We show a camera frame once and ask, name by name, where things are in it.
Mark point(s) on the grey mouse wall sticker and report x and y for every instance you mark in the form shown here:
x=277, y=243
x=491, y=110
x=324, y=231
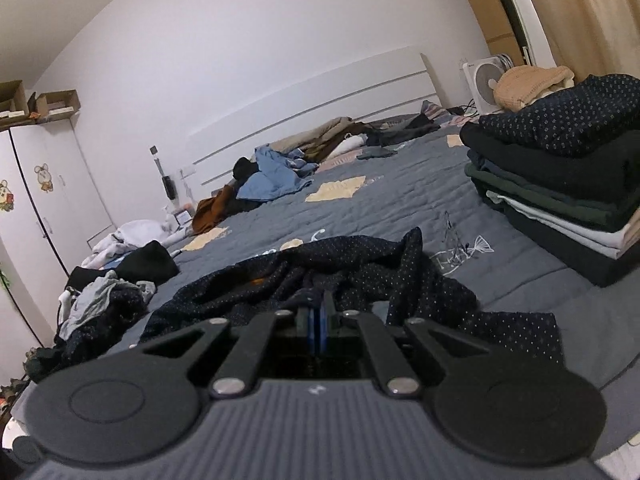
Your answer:
x=44, y=176

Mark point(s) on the white box fan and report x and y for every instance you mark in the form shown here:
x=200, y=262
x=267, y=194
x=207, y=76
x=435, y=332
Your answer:
x=480, y=85

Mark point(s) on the yellow mouse wall sticker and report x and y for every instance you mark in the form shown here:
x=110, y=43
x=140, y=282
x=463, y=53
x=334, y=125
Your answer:
x=6, y=197

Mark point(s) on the white wall socket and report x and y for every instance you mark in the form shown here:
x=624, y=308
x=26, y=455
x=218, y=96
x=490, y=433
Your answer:
x=188, y=172

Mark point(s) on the white headboard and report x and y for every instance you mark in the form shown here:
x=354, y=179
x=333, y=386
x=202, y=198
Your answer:
x=325, y=90

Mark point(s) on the white wardrobe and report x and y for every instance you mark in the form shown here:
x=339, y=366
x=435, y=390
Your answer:
x=30, y=240

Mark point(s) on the dark grey pants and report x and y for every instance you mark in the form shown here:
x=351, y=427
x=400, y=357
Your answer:
x=400, y=136

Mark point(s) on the grey-blue printed quilt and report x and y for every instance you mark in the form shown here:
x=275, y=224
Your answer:
x=400, y=195

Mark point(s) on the beige curtain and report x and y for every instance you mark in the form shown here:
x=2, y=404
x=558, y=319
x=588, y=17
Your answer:
x=580, y=10

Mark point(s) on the black crumpled garment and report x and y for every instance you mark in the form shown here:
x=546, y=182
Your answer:
x=244, y=167

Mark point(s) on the small white box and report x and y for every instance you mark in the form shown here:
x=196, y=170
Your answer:
x=180, y=217

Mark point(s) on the black fleece garment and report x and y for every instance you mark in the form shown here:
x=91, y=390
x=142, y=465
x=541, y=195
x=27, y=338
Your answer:
x=85, y=277

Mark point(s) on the black knit sweater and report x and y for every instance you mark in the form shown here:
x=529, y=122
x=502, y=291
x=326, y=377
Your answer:
x=150, y=260

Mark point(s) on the striped pillow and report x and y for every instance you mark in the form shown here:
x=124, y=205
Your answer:
x=435, y=110

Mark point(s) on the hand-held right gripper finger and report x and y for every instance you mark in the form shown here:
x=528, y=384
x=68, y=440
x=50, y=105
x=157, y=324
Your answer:
x=312, y=330
x=324, y=330

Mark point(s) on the stack of folded clothes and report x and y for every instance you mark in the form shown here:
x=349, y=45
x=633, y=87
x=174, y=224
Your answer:
x=550, y=170

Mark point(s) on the navy square-print garment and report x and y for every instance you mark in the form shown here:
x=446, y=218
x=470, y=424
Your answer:
x=110, y=320

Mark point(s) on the black hairbrush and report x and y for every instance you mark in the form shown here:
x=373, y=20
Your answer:
x=169, y=187

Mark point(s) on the light grey garment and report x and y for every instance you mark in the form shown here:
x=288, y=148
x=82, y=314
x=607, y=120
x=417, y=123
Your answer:
x=92, y=300

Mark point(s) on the rust brown garment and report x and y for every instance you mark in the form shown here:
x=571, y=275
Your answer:
x=210, y=212

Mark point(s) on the khaki garment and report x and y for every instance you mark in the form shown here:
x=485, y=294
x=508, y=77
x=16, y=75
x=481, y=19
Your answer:
x=320, y=135

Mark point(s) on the blue denim shirt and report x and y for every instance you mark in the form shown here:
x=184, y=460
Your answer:
x=272, y=180

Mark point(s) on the navy dotted orange-lined top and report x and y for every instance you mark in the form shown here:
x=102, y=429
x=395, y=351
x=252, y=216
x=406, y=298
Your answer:
x=425, y=285

